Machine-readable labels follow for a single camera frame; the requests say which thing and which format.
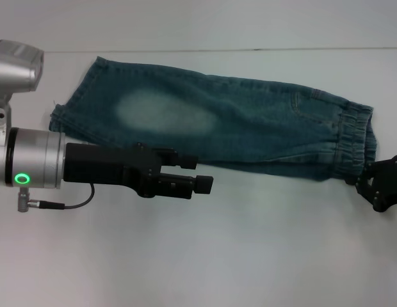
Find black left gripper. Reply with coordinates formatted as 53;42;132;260
63;142;215;201

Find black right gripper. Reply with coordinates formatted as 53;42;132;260
344;154;397;213

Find blue denim shorts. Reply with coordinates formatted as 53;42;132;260
48;56;378;184

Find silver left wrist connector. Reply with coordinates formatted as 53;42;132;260
17;187;31;212

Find dark left gripper cable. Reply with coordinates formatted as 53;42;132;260
27;184;96;211

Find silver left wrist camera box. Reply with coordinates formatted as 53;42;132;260
0;39;45;129

